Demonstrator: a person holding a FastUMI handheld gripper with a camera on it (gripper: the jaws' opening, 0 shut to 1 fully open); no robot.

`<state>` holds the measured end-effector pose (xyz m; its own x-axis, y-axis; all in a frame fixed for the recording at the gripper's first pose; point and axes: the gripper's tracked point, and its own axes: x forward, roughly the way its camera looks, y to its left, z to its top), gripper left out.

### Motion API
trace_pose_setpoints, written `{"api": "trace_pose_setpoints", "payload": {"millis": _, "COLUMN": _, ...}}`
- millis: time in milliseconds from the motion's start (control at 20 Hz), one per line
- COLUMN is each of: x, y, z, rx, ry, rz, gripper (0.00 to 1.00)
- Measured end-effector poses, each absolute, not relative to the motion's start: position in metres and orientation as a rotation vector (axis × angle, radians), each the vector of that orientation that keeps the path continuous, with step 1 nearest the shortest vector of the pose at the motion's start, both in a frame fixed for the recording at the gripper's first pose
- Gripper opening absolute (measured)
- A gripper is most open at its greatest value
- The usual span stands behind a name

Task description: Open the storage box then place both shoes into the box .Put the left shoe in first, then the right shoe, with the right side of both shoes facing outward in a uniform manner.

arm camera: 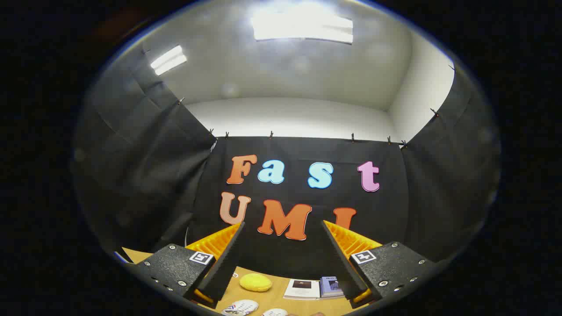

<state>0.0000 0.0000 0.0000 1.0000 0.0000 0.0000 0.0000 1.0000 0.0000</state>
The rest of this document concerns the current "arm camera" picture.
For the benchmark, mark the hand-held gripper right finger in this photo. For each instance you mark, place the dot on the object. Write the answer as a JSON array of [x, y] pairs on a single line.
[[344, 267]]

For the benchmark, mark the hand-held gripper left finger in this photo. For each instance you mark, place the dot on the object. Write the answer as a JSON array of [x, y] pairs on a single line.
[[226, 263]]

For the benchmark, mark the white striped canvas shoe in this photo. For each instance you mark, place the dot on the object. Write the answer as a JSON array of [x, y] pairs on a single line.
[[241, 306], [274, 313]]

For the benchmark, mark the blue book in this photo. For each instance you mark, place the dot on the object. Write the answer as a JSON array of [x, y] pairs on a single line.
[[329, 287]]

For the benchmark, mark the yellow plush ball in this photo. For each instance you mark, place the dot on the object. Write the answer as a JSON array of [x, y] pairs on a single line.
[[255, 282]]

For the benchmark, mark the white book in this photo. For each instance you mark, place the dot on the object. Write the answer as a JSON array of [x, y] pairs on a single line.
[[303, 292]]

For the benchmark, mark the black backdrop cloth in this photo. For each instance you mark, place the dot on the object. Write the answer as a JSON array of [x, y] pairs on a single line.
[[175, 175]]

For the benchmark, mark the ceiling light panel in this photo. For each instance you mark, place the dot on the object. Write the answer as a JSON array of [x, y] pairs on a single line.
[[303, 26], [169, 60]]

